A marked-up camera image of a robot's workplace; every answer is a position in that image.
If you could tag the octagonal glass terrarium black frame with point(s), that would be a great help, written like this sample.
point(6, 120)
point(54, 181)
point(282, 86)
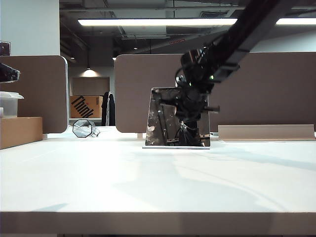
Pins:
point(81, 128)

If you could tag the black hanging jacket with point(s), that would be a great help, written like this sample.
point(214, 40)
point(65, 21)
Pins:
point(109, 108)

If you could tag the distant brown partition panel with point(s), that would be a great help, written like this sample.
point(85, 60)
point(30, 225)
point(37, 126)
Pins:
point(90, 86)

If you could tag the cardboard box with Think print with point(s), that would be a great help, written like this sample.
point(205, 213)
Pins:
point(84, 106)

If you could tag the long linear ceiling light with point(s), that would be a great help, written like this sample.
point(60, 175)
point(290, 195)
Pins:
point(153, 21)

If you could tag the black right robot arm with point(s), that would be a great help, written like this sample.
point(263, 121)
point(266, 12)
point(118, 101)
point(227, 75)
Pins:
point(249, 32)

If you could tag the translucent plastic container with lid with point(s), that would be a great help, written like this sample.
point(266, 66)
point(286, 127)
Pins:
point(10, 103)

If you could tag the long brown desk partition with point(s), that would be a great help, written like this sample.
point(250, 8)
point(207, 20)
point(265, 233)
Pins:
point(266, 86)

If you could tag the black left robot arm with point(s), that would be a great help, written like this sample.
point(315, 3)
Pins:
point(8, 72)

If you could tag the glowing pendant lamp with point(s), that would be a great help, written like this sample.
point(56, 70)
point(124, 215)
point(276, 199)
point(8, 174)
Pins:
point(89, 73)

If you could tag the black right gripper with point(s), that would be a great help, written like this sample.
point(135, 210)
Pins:
point(193, 96)

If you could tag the brown desk partition rounded corner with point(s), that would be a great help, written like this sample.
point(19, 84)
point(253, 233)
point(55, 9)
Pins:
point(32, 91)

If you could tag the tan angled desk ledge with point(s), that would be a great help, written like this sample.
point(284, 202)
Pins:
point(266, 132)

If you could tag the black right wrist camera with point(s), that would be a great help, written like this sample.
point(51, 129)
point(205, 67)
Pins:
point(193, 59)

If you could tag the square mirror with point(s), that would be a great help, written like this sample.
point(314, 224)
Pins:
point(160, 128)

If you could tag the plain brown cardboard box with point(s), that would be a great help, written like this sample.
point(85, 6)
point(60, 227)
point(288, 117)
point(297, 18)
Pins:
point(19, 132)

